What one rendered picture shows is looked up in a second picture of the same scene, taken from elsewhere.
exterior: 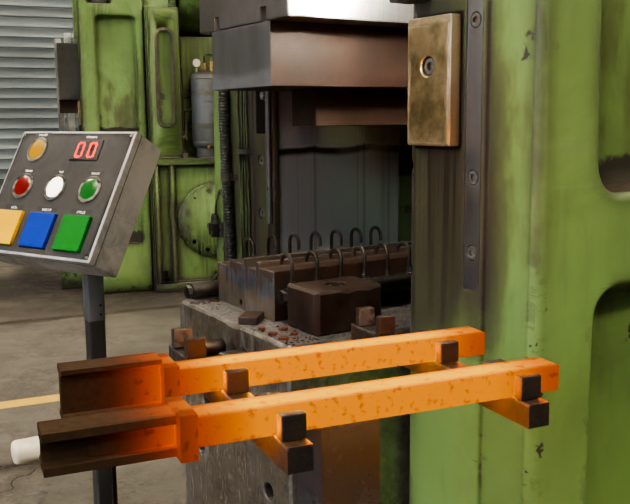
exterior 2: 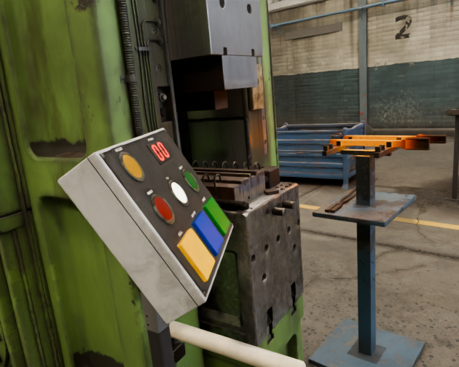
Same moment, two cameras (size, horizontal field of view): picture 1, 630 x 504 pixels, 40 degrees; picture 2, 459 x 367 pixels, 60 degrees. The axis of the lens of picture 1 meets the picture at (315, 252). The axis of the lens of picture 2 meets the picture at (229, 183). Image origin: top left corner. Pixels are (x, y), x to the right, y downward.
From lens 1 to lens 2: 2.33 m
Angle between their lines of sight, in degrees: 111
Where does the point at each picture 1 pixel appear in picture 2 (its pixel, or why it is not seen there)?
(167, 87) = not seen: outside the picture
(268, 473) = (293, 240)
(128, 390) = (414, 144)
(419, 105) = (256, 95)
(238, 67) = (240, 77)
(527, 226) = (273, 128)
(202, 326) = (263, 212)
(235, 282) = (245, 190)
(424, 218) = (253, 136)
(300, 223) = not seen: hidden behind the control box
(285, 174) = not seen: hidden behind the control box
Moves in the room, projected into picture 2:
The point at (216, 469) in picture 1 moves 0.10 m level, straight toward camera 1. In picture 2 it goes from (272, 275) to (295, 266)
